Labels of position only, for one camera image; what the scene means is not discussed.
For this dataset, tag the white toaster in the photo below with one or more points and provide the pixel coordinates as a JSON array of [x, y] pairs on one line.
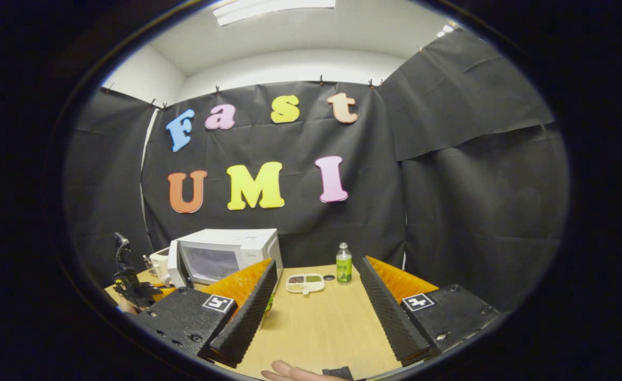
[[160, 262]]

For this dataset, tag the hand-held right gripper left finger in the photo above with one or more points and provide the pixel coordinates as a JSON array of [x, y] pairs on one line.
[[247, 323]]

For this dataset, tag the white microwave oven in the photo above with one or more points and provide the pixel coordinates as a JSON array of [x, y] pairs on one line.
[[226, 241]]

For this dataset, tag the sandwich with lettuce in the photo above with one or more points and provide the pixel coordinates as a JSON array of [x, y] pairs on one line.
[[269, 304]]

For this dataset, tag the long ceiling light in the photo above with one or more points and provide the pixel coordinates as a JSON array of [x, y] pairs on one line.
[[273, 8]]

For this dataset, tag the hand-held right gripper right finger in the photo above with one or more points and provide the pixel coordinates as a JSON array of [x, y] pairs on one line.
[[390, 317]]

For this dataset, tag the small ceiling light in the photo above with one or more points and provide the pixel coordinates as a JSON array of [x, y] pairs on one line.
[[447, 29]]

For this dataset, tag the black backdrop cloth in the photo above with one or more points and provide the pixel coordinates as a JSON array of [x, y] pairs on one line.
[[374, 201]]

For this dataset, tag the green drink bottle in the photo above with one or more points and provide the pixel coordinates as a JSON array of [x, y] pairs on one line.
[[344, 267]]

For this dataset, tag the white divided dish with grains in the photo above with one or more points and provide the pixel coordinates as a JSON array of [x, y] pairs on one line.
[[305, 284]]

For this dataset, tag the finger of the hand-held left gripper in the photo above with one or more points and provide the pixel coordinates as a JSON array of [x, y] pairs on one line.
[[165, 293]]

